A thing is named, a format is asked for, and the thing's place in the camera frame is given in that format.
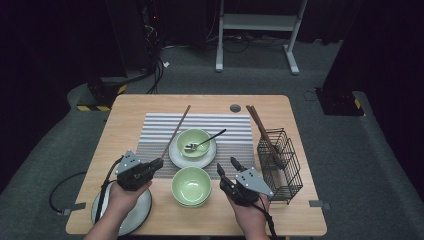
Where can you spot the person's right hand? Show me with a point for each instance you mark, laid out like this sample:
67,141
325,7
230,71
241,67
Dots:
251,218

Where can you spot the green ceramic bowl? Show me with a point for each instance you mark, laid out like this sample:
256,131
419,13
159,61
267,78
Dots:
191,185
195,205
196,136

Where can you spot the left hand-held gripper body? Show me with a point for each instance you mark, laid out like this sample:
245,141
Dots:
133,173

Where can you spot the black yellow striped stand base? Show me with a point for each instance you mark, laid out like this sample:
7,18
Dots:
336,103
100,93

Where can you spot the dark equipment rack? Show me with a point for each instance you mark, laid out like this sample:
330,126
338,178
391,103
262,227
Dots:
150,16

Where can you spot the person's left hand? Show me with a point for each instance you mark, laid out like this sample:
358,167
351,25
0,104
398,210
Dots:
126,201

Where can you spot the metal spoon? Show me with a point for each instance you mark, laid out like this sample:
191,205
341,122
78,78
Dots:
190,146

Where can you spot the white plate with dark rim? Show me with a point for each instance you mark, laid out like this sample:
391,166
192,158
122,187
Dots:
140,210
196,163

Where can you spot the white metal stand frame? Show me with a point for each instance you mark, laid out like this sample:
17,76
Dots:
260,22

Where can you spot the striped woven placemat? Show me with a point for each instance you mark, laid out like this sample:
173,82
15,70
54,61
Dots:
230,156

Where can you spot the grey tape piece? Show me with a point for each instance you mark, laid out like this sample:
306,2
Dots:
319,204
75,207

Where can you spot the brown wooden chopstick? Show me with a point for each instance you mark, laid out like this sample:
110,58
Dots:
260,124
177,130
254,110
266,137

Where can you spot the white paper scrap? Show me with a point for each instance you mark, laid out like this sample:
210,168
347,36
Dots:
165,64

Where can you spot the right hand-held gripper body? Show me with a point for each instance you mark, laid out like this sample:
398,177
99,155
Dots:
250,186

